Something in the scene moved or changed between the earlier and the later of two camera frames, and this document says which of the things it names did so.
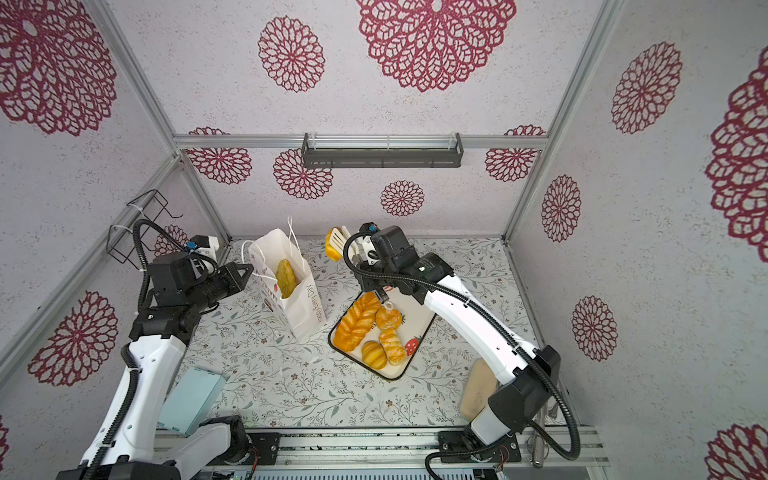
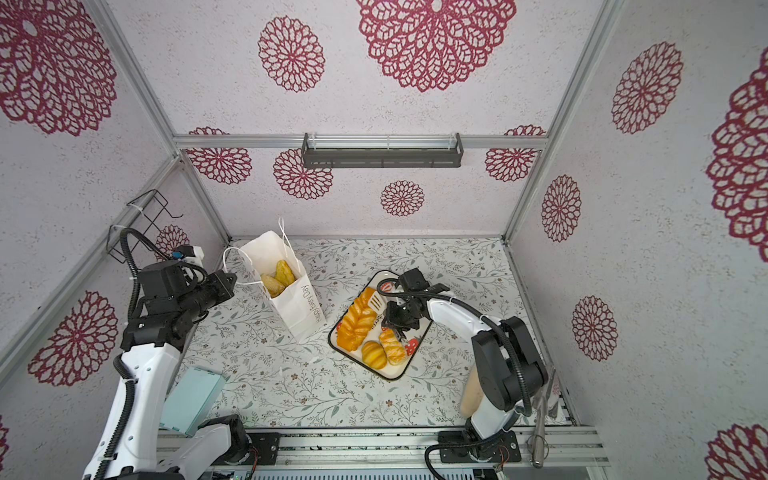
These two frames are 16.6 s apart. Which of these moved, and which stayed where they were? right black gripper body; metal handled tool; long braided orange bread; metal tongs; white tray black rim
Moved: right black gripper body; metal tongs
Stayed: metal handled tool; long braided orange bread; white tray black rim
